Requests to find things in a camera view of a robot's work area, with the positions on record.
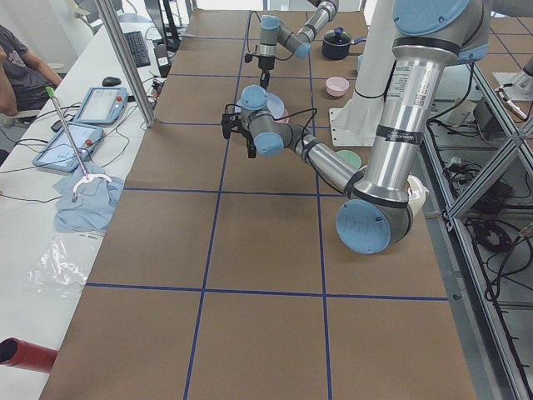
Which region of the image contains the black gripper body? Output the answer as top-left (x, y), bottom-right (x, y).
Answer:
top-left (237, 123), bottom-right (254, 146)
top-left (257, 55), bottom-right (275, 74)

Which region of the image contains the blue plate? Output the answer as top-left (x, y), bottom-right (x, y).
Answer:
top-left (237, 89), bottom-right (286, 120)

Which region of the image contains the pink plate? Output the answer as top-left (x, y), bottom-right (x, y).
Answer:
top-left (277, 109), bottom-right (290, 123)

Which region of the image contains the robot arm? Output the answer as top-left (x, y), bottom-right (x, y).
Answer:
top-left (245, 0), bottom-right (339, 90)
top-left (237, 1), bottom-right (492, 254)

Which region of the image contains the pink bowl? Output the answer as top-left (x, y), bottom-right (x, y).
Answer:
top-left (326, 76), bottom-right (350, 98)

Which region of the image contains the dark blue lidded saucepan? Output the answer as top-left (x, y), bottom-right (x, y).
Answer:
top-left (321, 27), bottom-right (366, 61)

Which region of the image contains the light blue cup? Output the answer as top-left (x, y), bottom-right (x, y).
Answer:
top-left (356, 54), bottom-right (364, 74)

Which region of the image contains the green bowl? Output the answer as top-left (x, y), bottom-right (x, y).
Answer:
top-left (336, 149), bottom-right (362, 170)

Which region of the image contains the black keyboard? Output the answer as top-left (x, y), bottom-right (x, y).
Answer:
top-left (123, 31), bottom-right (151, 68)

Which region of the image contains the black computer mouse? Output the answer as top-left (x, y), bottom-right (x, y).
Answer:
top-left (102, 76), bottom-right (122, 88)

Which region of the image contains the teach pendant far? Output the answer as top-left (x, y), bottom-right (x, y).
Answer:
top-left (73, 87), bottom-right (128, 125)

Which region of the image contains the teach pendant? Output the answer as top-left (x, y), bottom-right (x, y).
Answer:
top-left (32, 122), bottom-right (104, 173)
top-left (73, 87), bottom-right (128, 125)

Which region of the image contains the blue cloth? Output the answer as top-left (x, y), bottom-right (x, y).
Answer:
top-left (53, 167), bottom-right (124, 232)

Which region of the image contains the teach pendant near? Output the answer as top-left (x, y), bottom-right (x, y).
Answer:
top-left (32, 122), bottom-right (104, 173)

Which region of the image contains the reacher grabber stick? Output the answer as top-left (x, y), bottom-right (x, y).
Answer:
top-left (45, 86), bottom-right (112, 202)

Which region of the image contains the clear plastic bag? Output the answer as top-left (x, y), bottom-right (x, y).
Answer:
top-left (27, 232), bottom-right (102, 298)

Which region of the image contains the seated person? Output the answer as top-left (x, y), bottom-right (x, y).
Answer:
top-left (1, 26), bottom-right (62, 117)

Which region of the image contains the red cylinder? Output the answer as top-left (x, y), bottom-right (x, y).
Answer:
top-left (1, 337), bottom-right (57, 373)

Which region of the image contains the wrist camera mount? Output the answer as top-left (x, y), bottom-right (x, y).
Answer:
top-left (221, 103), bottom-right (242, 140)

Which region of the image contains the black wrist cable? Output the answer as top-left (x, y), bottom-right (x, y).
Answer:
top-left (243, 10), bottom-right (262, 64)
top-left (266, 107), bottom-right (318, 137)

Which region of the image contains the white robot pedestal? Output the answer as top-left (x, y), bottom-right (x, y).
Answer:
top-left (329, 0), bottom-right (396, 147)

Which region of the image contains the aluminium frame post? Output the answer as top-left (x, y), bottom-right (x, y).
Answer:
top-left (95, 0), bottom-right (156, 128)

